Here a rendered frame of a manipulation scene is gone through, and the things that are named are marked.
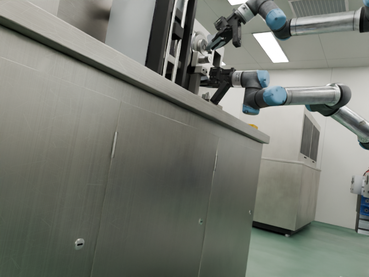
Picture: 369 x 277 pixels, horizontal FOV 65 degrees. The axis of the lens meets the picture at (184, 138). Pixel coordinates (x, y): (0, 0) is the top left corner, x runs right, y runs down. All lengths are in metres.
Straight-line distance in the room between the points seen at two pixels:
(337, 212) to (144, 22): 4.96
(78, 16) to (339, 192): 5.01
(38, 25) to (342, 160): 5.41
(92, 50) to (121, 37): 0.69
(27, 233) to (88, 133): 0.20
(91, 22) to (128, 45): 0.26
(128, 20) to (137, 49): 0.14
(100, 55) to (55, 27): 0.09
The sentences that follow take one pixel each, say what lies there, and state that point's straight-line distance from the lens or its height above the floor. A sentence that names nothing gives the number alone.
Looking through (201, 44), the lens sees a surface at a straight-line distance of 1.42.
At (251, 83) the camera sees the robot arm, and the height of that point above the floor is 1.08.
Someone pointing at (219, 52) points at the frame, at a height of 1.59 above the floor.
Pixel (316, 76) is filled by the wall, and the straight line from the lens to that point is 6.03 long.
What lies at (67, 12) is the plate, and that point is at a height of 1.22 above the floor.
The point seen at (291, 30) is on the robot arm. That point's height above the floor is 1.34.
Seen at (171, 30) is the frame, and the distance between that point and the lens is 1.05.
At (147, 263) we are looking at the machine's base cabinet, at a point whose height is 0.44.
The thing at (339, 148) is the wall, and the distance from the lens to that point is 5.69.
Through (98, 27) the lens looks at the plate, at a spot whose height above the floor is 1.23.
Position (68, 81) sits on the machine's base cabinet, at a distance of 0.56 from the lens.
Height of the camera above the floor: 0.71
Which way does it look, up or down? 5 degrees up
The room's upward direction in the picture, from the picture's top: 9 degrees clockwise
